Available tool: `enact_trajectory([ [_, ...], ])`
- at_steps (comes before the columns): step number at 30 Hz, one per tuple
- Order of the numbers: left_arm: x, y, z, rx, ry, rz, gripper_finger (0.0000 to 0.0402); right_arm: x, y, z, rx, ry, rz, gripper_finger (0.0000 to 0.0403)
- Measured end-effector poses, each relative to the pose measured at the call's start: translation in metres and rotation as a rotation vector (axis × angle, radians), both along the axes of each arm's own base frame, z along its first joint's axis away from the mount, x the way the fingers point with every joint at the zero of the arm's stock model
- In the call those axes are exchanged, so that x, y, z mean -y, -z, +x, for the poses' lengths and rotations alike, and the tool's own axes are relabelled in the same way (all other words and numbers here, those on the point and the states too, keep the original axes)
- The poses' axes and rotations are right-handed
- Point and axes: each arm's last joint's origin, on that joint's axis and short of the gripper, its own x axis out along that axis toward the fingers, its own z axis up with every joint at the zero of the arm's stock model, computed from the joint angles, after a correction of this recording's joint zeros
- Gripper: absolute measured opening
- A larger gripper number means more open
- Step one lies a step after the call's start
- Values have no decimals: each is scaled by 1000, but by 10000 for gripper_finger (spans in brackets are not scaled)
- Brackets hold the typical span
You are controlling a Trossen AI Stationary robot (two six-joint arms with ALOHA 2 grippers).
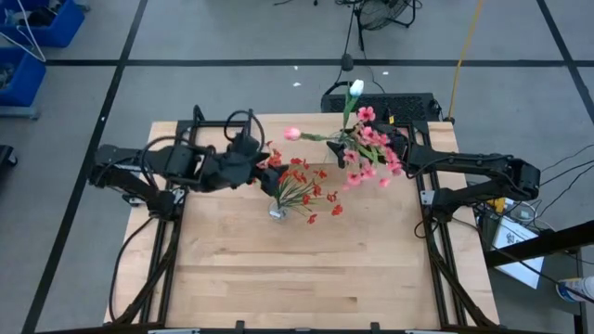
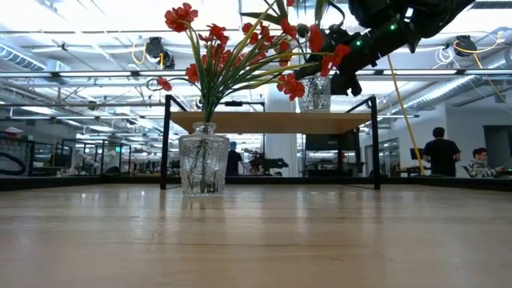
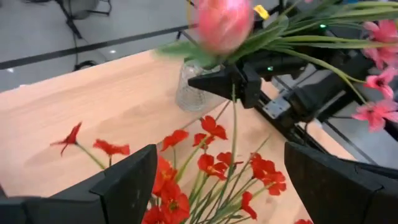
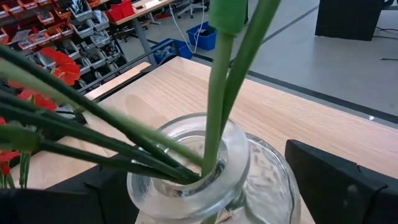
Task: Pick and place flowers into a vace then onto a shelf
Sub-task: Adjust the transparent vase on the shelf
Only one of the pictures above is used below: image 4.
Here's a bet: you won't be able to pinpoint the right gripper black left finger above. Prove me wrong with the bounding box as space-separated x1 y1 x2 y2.
0 155 139 224

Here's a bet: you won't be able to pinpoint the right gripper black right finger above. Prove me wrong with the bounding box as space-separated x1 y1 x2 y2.
284 139 398 224

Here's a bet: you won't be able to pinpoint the large diamond-pattern glass vase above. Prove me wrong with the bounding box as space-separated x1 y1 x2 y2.
126 112 302 224

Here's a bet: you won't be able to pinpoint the pink artificial flower bunch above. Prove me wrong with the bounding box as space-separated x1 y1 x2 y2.
0 45 203 185

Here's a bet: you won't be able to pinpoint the red artificial flower bunch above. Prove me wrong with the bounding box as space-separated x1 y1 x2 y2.
0 46 81 189

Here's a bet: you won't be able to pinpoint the blue artificial flower green stem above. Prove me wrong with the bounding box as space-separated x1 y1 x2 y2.
201 0 249 178

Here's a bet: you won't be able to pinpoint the pink tulip bouquet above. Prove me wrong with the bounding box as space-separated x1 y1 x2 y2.
219 0 282 139

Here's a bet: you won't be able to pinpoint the black cabinet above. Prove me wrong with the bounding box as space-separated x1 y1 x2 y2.
315 0 384 42

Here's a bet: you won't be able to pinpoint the parts bin rack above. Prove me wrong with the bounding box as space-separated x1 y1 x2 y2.
0 0 131 91

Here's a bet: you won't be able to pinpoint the blue plastic bin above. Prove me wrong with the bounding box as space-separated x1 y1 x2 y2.
150 38 193 65
186 21 218 51

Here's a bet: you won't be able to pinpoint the red boxes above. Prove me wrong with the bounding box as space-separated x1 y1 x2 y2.
104 0 137 22

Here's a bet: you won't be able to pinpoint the desk with wooden top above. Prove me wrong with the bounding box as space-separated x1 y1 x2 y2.
110 0 175 66

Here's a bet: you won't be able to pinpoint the office chair base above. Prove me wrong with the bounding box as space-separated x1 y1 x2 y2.
177 0 210 19

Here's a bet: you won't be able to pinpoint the black table edge rail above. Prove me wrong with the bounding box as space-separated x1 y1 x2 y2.
76 40 180 95

